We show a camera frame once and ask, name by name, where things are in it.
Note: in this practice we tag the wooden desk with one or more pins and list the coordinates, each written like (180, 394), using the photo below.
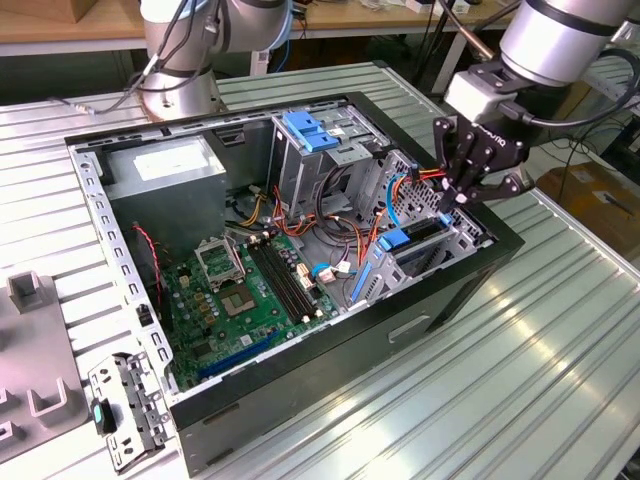
(350, 21)

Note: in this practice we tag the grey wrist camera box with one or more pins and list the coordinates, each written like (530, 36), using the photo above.
(475, 95)

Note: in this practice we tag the CPU socket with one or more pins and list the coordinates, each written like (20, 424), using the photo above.
(237, 302)

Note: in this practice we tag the grey parts rack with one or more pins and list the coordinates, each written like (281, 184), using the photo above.
(30, 350)

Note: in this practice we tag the blue expansion slot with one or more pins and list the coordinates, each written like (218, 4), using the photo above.
(240, 352)

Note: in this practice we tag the brown cardboard box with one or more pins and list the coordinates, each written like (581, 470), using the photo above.
(590, 210)

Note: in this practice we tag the black open PC case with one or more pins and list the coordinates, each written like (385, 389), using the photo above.
(325, 360)

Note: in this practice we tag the hard disk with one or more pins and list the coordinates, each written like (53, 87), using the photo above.
(400, 240)

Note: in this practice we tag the black clip with blue tab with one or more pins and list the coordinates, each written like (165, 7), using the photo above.
(105, 417)

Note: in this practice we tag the blue drive latch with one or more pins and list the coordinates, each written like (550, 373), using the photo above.
(307, 132)

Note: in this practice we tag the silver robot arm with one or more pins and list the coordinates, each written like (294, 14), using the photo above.
(550, 35)

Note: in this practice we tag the green motherboard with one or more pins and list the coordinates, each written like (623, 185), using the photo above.
(225, 345)

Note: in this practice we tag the grey optical drive cage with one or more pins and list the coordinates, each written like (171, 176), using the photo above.
(295, 175)

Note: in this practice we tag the grey disk bay cage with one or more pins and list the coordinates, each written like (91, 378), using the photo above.
(385, 272)

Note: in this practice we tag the black RAM slot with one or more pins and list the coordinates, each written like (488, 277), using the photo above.
(292, 275)
(277, 282)

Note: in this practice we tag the metal slat side table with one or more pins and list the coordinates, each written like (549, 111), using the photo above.
(607, 82)

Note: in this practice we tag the metal expansion card latch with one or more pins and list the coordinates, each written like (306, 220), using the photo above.
(137, 400)

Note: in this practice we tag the grey power supply unit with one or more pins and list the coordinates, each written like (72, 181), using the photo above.
(165, 200)

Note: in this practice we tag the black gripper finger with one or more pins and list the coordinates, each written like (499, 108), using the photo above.
(444, 145)
(510, 189)

